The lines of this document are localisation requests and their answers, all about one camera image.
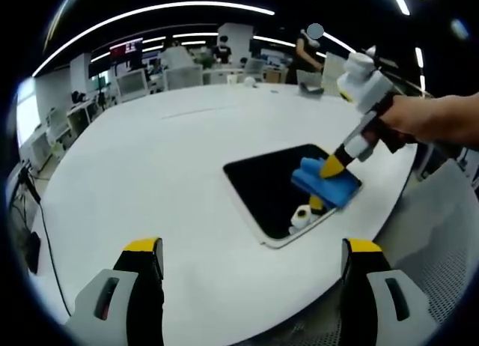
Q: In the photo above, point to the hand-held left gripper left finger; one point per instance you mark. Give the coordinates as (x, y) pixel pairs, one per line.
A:
(144, 297)

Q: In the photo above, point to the curved ceiling light strip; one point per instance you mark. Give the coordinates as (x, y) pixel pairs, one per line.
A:
(149, 14)

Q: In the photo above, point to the blue cleaning cloth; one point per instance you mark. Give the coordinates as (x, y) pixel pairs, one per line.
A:
(329, 190)

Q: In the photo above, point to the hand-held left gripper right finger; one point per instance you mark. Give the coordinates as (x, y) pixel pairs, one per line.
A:
(359, 297)

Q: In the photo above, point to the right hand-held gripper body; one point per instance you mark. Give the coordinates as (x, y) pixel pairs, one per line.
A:
(368, 87)

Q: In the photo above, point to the black device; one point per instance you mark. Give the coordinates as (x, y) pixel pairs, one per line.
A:
(33, 252)

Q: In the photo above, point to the small white round object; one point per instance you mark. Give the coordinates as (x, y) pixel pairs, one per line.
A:
(249, 82)

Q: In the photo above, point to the dark grey item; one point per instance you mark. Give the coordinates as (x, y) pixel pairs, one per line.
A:
(311, 89)

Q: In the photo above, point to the red wall screen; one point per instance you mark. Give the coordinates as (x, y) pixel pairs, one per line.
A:
(126, 49)

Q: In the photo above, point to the white mesh chair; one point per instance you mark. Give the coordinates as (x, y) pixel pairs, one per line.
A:
(335, 74)

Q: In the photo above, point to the person's right hand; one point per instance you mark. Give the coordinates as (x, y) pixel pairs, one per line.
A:
(396, 117)

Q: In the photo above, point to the grey mesh office chair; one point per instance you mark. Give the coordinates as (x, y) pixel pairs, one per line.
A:
(430, 230)

